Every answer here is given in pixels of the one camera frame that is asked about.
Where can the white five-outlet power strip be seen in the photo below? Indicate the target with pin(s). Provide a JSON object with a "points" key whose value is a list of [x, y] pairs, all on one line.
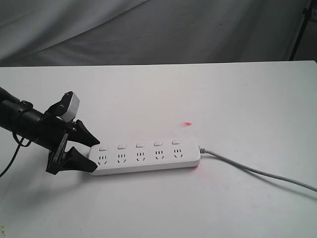
{"points": [[134, 156]]}

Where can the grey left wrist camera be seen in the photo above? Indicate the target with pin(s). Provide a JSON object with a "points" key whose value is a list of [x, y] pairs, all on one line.
{"points": [[71, 105]]}

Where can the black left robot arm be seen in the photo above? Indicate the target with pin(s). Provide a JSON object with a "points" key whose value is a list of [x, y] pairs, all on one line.
{"points": [[23, 121]]}

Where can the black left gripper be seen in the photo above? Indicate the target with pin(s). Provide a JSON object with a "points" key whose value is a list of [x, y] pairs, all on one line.
{"points": [[58, 133]]}

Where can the black tripod stand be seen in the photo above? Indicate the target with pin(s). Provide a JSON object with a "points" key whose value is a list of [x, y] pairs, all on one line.
{"points": [[306, 12]]}

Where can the grey backdrop cloth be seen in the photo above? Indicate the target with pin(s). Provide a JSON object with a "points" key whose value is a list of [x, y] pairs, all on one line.
{"points": [[127, 32]]}

